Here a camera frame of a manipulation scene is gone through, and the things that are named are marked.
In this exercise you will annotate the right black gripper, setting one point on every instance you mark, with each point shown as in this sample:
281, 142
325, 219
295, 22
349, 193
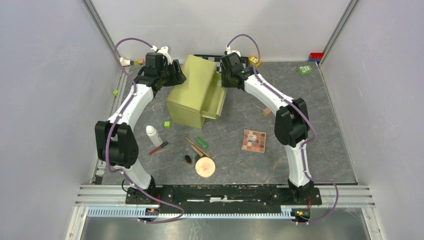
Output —
225, 82

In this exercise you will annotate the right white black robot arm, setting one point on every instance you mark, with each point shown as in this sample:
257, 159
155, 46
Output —
291, 125

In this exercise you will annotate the eyeshadow palette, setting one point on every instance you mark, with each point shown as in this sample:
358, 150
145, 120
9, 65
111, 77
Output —
254, 141

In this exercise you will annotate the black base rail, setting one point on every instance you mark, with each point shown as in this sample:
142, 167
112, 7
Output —
170, 202

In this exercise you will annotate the white bottle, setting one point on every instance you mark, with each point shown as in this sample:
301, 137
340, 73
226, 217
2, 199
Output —
153, 135

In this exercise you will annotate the green number block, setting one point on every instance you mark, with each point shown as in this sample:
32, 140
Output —
304, 70

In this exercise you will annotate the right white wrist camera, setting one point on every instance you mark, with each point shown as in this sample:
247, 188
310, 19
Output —
229, 51

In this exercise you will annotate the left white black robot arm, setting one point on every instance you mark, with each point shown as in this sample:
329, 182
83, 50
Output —
116, 144

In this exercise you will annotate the round wooden disc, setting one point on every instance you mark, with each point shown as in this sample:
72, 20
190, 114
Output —
205, 167

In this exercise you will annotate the wooden stick brush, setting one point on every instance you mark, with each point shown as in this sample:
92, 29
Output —
197, 147

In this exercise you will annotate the small green cube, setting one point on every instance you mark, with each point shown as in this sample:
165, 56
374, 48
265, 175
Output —
167, 124

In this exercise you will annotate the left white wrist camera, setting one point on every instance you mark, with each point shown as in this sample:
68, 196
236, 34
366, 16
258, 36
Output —
165, 51

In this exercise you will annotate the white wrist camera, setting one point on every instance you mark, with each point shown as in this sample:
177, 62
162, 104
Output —
165, 51
229, 51

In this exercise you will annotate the green makeup organizer box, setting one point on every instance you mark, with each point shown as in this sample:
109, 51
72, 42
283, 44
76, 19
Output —
200, 97

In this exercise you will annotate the red blue blocks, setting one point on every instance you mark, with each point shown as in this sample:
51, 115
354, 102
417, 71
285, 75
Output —
315, 56

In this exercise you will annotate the yellow toy block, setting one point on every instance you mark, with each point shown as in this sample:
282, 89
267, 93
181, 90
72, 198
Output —
255, 61

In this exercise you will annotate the red black pencil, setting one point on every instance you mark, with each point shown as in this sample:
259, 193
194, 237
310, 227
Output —
159, 147

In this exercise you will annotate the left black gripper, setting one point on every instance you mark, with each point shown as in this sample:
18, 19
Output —
178, 78

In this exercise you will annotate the white toy piece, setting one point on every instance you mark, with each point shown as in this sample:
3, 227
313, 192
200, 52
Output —
125, 62

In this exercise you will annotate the black white checkerboard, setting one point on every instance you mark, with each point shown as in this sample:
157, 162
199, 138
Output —
217, 59

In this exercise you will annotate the green tube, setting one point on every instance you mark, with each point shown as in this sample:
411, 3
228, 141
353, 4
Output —
202, 142

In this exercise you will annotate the brown wooden cube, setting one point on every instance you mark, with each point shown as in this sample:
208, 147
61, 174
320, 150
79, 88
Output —
267, 112

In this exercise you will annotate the small black compact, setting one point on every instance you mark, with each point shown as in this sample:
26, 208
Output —
188, 159

